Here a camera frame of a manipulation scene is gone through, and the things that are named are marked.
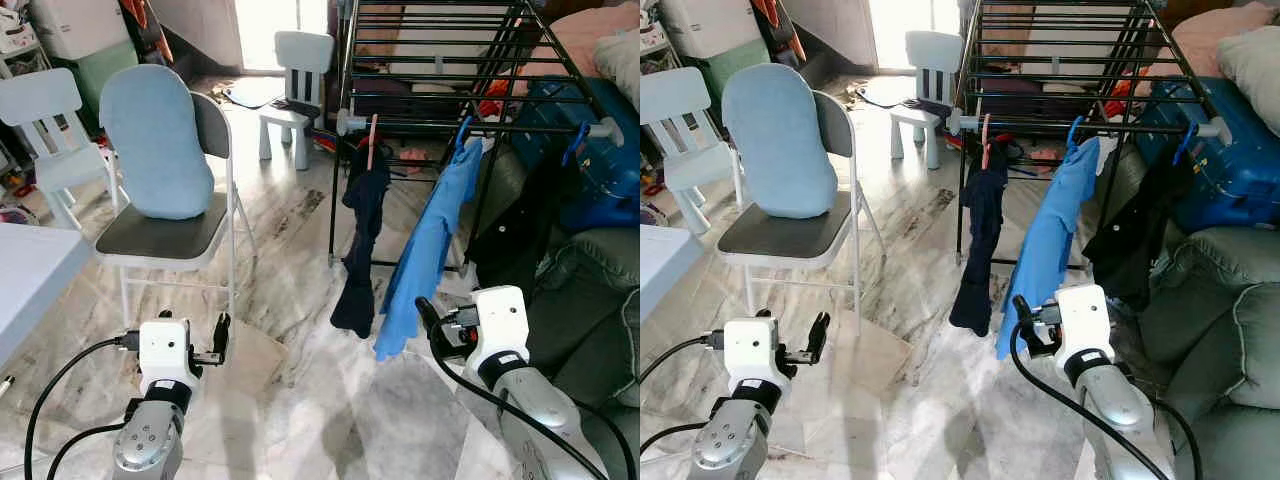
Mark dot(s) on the blue seat cushion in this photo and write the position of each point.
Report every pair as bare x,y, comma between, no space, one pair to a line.
780,140
155,140

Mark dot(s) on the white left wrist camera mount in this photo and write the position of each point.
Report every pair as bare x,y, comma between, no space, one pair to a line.
750,350
165,350

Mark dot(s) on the blue plastic hanger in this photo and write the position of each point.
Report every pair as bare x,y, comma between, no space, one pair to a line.
578,140
463,130
1187,140
1075,130

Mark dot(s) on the pink blanket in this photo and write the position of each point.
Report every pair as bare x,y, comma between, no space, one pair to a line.
1210,30
590,30

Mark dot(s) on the pink plastic hanger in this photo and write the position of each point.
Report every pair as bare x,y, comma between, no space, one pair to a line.
373,140
987,140

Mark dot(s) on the navy blue garment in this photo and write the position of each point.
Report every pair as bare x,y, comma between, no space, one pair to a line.
365,230
985,230

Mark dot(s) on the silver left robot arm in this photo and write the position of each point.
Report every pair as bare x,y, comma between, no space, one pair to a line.
150,450
730,450

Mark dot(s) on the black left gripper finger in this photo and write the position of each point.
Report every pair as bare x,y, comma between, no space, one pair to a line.
819,335
222,330

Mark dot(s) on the light blue plastic table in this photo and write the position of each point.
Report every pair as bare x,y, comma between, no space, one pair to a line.
30,270
665,265

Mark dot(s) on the green leather sofa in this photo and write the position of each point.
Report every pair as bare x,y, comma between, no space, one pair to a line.
1220,320
590,300

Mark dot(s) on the beige pillow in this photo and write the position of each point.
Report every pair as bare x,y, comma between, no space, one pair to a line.
1255,60
620,65

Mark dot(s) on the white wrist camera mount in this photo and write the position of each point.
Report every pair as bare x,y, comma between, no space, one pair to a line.
165,350
500,320
1085,315
750,350

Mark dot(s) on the blue suitcase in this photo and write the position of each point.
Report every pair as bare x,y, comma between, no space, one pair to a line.
600,150
1230,150

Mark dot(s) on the black garment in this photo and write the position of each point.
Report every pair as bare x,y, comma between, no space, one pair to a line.
520,220
1140,230

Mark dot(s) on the black metal drying rack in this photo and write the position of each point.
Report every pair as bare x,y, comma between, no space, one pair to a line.
1040,127
420,127

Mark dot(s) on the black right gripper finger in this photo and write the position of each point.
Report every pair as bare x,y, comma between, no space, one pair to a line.
1021,310
427,315

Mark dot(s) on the bright blue shirt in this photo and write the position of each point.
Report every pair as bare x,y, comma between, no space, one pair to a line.
430,240
1050,240

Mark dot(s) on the white storage box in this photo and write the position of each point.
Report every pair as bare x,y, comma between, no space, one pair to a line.
700,22
75,25

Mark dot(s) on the grey folding chair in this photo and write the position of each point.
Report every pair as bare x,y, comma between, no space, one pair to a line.
785,238
160,240

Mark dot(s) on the green laundry basket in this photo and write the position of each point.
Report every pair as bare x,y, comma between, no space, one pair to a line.
735,65
100,70

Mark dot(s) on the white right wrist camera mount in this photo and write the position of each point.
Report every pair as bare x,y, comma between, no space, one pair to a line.
1085,315
500,320

